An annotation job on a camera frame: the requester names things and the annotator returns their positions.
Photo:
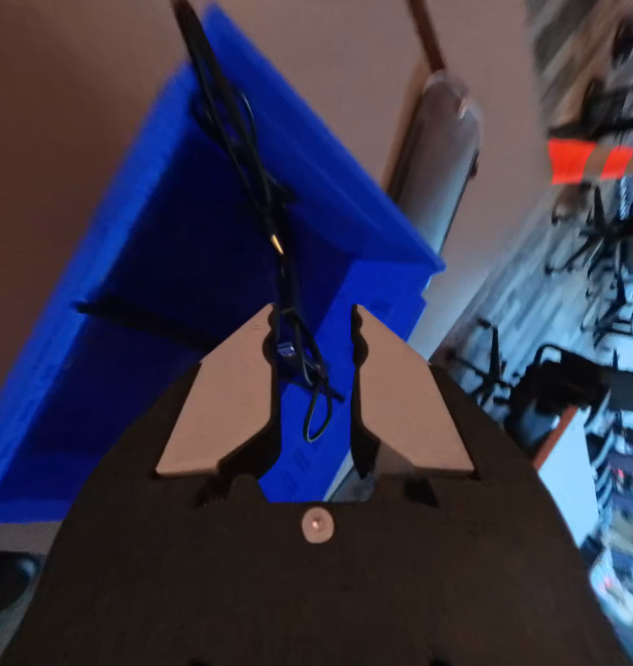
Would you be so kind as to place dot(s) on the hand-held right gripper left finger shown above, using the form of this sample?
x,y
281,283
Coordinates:
x,y
223,406

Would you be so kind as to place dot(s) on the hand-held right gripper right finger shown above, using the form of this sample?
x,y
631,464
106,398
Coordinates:
x,y
410,411

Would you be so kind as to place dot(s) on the blue plastic bin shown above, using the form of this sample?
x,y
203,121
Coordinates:
x,y
139,260

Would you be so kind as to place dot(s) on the black office chair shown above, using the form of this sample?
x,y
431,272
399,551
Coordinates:
x,y
555,374
607,234

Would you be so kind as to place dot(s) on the pale rounded ledge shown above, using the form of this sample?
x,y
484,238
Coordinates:
x,y
441,156

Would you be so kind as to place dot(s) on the person's black shoe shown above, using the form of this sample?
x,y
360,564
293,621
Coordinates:
x,y
4,577

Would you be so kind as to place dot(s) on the orange traffic cone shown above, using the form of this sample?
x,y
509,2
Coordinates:
x,y
571,158

